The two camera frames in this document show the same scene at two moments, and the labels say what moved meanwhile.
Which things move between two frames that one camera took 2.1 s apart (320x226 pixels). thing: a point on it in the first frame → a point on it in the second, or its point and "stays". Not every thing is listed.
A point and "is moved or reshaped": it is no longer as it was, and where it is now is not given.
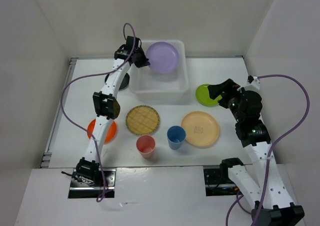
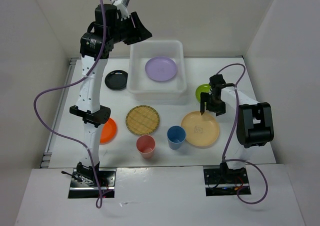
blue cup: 176,135 stays
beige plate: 202,128 stays
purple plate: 163,57 is moved or reshaped
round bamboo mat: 142,119 stays
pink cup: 145,145 stays
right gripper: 230,88 → 220,109
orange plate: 111,133 stays
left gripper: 144,61 → 142,32
